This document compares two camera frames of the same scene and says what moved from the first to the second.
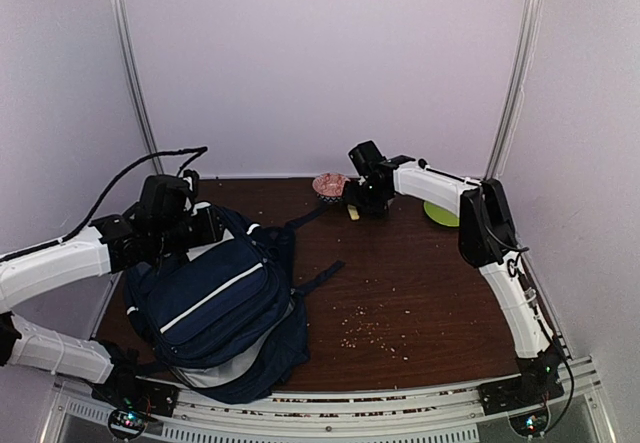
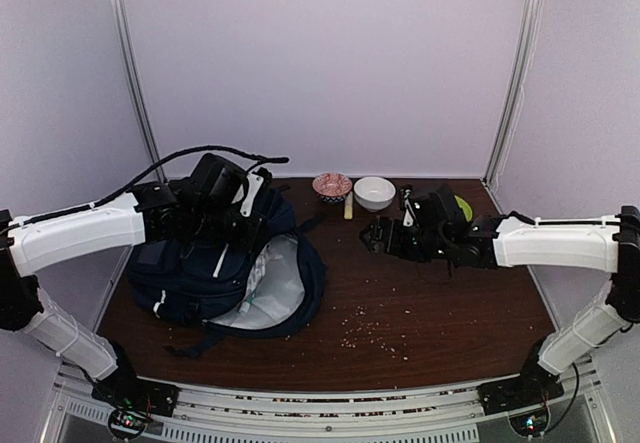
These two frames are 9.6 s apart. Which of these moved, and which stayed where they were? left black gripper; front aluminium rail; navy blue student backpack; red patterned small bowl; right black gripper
Moved: left black gripper; right black gripper; navy blue student backpack
Stayed: red patterned small bowl; front aluminium rail
